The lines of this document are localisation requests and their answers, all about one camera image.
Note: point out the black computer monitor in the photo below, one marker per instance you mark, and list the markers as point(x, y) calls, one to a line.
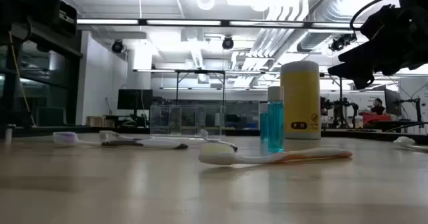
point(133, 99)

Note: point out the black bar with light strips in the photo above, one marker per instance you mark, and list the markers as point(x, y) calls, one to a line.
point(142, 22)

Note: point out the orange white toothbrush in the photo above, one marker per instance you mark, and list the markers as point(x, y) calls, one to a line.
point(403, 141)
point(301, 154)

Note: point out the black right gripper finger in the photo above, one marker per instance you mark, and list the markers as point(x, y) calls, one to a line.
point(361, 82)
point(371, 61)

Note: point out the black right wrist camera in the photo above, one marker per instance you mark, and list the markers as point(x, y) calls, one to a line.
point(381, 23)

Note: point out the yellow canister white lid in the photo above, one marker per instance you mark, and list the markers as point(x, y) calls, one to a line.
point(301, 97)

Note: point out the grey office chair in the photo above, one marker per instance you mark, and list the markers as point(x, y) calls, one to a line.
point(50, 117)

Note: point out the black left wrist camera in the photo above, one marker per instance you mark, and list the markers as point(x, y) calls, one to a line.
point(68, 18)

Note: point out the black aluminium table frame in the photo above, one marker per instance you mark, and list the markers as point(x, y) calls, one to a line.
point(83, 129)

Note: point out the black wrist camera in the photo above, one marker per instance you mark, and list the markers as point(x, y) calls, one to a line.
point(68, 18)
point(381, 23)

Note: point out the clear acrylic organizer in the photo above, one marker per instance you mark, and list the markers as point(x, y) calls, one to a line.
point(187, 120)

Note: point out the red container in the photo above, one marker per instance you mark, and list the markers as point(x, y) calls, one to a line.
point(376, 118)

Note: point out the black workstation frame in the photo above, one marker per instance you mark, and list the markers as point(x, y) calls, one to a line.
point(177, 83)
point(340, 87)

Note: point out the blue mouthwash bottle white cap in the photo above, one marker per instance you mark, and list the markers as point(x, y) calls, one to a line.
point(275, 123)

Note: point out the small white post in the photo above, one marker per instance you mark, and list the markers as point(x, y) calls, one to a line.
point(9, 133)

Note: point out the black monitor on arm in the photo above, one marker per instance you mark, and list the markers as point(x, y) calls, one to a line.
point(392, 102)

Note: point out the person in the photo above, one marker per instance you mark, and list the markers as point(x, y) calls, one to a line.
point(378, 108)

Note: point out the black track spotlight cluster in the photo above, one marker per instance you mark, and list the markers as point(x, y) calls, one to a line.
point(341, 42)

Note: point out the light wooden crate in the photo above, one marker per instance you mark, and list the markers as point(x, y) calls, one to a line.
point(100, 121)

